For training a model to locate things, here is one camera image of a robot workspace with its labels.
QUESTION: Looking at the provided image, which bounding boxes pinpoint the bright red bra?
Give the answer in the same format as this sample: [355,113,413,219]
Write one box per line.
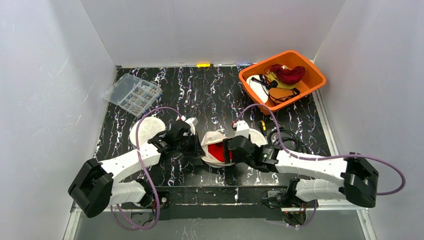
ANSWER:
[207,142,230,164]

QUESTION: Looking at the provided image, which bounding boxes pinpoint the dark red bra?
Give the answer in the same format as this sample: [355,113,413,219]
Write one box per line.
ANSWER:
[264,63,306,85]

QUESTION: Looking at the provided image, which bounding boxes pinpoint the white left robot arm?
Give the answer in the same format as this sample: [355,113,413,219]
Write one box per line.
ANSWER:
[67,117,205,218]

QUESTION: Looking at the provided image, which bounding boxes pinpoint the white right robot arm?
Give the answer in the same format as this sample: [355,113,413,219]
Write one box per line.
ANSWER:
[223,135,379,208]

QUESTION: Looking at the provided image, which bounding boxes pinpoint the yellow bra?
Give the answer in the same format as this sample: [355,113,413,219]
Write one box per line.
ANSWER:
[264,72,298,90]

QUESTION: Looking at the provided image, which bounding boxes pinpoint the clear plastic screw box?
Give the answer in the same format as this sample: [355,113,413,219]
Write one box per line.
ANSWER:
[102,73,162,118]

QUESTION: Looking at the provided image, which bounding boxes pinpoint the orange plastic bin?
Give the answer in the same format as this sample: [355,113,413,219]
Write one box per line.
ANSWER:
[239,50,326,112]

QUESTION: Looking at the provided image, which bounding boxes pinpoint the yellow tape piece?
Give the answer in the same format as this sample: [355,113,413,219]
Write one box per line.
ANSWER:
[196,63,213,68]

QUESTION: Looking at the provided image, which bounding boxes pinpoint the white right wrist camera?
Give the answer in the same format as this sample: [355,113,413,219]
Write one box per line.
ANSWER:
[232,120,250,138]

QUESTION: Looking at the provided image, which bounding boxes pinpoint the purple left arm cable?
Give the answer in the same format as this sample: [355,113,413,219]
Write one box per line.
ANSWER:
[109,106,183,232]

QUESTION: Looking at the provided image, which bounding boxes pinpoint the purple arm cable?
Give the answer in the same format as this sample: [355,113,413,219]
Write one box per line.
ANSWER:
[233,103,406,229]
[109,106,183,232]

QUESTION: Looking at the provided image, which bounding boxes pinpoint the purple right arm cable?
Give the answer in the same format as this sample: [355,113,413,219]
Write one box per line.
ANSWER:
[233,103,406,229]

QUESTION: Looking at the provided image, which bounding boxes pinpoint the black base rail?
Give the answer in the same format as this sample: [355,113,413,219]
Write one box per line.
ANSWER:
[120,185,319,222]

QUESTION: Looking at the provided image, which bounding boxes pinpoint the black coiled cable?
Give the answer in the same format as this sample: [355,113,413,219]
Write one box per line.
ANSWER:
[267,127,311,155]

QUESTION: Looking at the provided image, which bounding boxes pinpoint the white bra black straps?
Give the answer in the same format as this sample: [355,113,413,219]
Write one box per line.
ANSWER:
[246,74,271,104]

